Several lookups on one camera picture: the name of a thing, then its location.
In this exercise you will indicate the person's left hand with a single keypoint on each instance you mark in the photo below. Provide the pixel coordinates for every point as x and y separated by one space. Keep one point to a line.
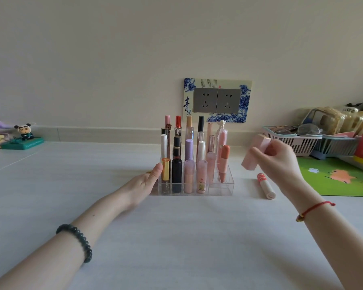
139 187

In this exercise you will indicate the person's right hand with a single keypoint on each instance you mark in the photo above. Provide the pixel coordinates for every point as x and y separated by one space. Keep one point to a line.
282 166

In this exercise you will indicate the panda hat figurine green base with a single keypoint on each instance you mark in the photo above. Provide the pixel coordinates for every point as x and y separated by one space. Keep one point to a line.
24 137

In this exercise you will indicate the dark lens sunglasses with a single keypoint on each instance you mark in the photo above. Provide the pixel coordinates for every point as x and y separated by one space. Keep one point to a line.
309 129

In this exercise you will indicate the clear acrylic lipstick organizer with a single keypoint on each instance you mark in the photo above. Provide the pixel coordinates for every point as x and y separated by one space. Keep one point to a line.
220 187

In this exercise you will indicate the blue white floral socket frame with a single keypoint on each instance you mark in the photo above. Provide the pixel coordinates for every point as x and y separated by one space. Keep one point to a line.
245 117

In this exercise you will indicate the person's left thumb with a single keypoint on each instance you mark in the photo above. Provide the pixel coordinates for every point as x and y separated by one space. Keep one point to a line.
156 172

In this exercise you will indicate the thin frame eyeglasses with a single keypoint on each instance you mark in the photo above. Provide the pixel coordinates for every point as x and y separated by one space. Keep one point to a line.
282 129

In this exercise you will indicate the pink plastic basket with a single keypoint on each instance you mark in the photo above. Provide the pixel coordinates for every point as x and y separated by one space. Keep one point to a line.
304 144

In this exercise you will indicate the green cartoon mat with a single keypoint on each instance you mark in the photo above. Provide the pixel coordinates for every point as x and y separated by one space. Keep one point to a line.
335 178

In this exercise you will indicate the clear zip pouches with items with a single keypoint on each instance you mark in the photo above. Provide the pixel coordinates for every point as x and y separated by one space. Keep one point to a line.
335 119

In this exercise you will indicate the pink square lipstick tube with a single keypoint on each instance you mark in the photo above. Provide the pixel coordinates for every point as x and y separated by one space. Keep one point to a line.
254 150

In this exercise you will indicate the person's right forearm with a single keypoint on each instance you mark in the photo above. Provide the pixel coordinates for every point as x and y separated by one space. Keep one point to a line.
332 235

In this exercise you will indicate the blue plastic basket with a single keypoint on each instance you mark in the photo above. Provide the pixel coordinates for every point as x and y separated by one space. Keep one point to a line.
335 147

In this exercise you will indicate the person's right thumb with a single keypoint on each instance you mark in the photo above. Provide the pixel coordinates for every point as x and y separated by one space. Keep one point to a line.
257 155

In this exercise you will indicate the cluster of assorted standing lipsticks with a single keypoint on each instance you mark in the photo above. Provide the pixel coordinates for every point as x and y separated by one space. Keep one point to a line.
189 160

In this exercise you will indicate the grey double wall socket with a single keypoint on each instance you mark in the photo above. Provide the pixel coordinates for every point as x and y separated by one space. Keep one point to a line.
217 101

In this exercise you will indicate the person's left forearm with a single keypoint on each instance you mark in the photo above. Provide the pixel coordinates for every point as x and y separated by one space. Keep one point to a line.
63 238

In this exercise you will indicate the red striped cap lipstick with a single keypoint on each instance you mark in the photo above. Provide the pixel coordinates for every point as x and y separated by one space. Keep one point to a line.
265 185

